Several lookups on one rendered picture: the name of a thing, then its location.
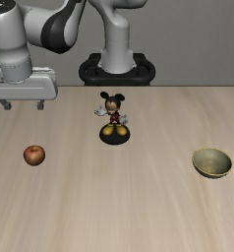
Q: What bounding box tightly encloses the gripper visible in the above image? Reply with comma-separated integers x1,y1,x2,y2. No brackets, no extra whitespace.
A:
0,62,59,111

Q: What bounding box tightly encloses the red apple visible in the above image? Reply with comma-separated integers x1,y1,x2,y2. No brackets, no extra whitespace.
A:
23,145,46,167

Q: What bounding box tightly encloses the olive green bowl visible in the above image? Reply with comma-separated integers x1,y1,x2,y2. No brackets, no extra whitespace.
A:
191,147,233,180

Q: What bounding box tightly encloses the small toy figure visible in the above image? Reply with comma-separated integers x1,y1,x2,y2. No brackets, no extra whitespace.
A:
93,91,131,146

